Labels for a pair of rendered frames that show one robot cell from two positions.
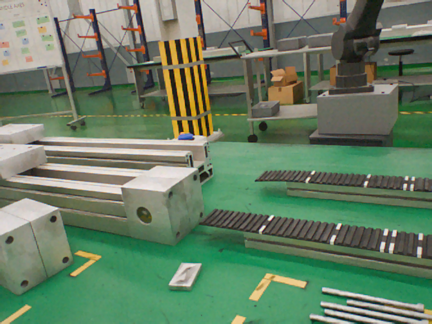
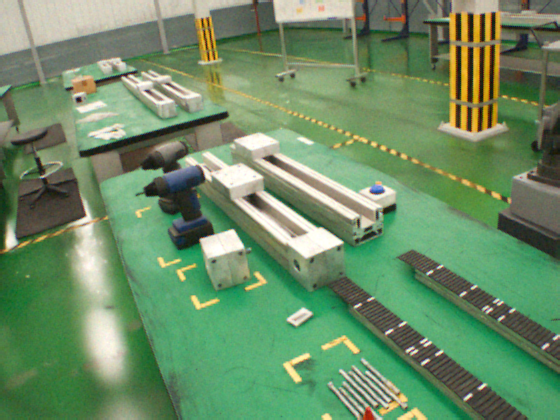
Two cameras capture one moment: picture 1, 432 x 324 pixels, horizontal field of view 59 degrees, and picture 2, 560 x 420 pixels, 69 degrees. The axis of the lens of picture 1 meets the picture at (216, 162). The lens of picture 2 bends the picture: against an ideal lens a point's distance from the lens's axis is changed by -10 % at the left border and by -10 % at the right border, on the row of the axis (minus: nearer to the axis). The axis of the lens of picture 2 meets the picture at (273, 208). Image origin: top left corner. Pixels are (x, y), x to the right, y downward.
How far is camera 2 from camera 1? 0.51 m
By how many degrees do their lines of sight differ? 33
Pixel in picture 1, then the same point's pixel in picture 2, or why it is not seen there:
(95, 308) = (246, 316)
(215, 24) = not seen: outside the picture
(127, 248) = (283, 282)
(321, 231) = (388, 323)
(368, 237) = (409, 340)
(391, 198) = (475, 312)
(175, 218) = (314, 275)
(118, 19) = not seen: outside the picture
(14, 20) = not seen: outside the picture
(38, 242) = (230, 265)
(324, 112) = (517, 194)
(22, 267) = (219, 276)
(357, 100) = (545, 195)
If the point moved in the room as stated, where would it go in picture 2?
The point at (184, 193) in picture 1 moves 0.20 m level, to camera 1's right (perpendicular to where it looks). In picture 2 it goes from (326, 259) to (412, 275)
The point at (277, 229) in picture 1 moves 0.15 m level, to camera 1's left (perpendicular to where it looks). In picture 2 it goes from (365, 310) to (300, 294)
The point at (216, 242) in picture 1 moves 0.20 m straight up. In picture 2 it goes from (335, 300) to (329, 221)
